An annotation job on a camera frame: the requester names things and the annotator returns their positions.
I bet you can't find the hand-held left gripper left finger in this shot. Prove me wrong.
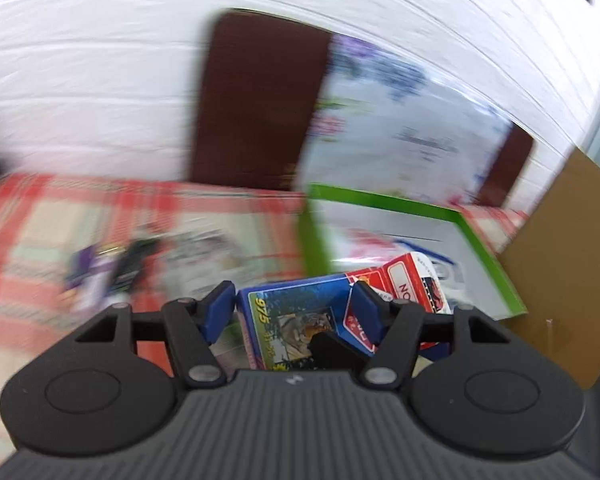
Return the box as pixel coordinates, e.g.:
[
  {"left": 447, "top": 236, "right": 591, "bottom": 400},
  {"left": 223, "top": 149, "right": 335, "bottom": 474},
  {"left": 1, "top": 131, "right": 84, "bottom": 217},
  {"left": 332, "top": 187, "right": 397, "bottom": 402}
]
[{"left": 75, "top": 280, "right": 237, "bottom": 390}]

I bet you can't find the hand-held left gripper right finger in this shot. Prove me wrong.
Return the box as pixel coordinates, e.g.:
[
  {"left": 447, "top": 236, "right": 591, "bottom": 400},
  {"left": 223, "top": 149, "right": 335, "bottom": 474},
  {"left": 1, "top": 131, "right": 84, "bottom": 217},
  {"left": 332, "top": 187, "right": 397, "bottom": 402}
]
[{"left": 349, "top": 280, "right": 518, "bottom": 390}]

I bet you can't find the red playing card box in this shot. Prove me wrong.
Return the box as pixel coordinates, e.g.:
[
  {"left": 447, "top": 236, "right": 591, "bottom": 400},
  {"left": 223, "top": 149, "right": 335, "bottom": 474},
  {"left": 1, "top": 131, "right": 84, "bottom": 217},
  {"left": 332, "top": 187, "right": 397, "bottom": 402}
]
[{"left": 344, "top": 252, "right": 454, "bottom": 361}]

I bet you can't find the blue playing card box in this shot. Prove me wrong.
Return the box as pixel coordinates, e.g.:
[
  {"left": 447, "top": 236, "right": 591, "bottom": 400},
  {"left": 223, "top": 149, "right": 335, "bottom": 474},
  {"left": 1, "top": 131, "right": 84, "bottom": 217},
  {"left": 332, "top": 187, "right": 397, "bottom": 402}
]
[{"left": 236, "top": 275, "right": 381, "bottom": 372}]

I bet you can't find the green cardboard box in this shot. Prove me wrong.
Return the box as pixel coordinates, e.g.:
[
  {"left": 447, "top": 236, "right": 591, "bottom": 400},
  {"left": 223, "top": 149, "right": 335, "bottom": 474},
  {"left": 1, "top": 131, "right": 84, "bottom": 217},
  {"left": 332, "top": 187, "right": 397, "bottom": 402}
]
[{"left": 297, "top": 183, "right": 527, "bottom": 322}]

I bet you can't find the black marker with green label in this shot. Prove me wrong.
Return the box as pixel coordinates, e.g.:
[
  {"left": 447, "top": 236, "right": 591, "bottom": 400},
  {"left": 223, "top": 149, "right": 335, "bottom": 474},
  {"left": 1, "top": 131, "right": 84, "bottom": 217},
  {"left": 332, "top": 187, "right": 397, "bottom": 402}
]
[{"left": 111, "top": 237, "right": 162, "bottom": 295}]

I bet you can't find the purple white packet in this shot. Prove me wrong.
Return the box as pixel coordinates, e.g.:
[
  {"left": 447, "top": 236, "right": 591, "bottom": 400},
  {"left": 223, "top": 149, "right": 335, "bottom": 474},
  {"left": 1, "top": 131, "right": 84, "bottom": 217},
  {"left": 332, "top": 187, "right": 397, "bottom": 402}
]
[{"left": 66, "top": 244, "right": 117, "bottom": 313}]

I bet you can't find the white floral pillow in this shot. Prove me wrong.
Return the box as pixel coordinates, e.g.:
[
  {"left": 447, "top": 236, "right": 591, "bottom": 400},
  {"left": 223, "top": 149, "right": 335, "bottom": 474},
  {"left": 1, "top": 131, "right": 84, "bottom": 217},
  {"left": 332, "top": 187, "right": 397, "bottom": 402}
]
[{"left": 300, "top": 35, "right": 514, "bottom": 207}]

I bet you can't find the brown chair with floral cover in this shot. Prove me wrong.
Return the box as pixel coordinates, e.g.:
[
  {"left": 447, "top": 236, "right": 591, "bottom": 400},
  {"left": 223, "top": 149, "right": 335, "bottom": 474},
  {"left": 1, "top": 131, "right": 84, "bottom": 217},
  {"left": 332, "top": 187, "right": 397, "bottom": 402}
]
[{"left": 187, "top": 8, "right": 537, "bottom": 209}]

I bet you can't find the brown cardboard sheet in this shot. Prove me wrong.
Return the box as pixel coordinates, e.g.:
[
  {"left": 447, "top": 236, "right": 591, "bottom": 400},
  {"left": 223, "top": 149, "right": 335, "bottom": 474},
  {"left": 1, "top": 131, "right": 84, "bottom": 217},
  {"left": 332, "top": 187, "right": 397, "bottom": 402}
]
[{"left": 497, "top": 147, "right": 600, "bottom": 391}]

